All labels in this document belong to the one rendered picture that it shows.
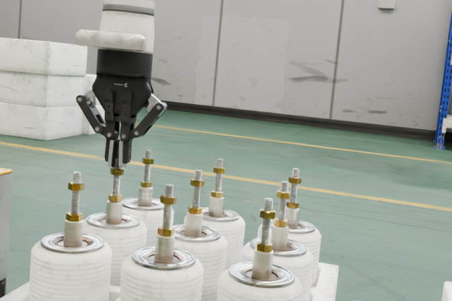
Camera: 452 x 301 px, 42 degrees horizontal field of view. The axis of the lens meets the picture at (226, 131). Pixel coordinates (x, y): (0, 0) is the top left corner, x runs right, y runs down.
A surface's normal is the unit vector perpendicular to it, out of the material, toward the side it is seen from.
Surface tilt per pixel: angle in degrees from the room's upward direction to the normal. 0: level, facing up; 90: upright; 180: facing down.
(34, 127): 90
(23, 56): 90
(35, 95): 90
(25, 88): 90
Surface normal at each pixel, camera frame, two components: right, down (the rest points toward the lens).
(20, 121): -0.26, 0.08
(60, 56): 0.95, 0.11
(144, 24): 0.78, -0.01
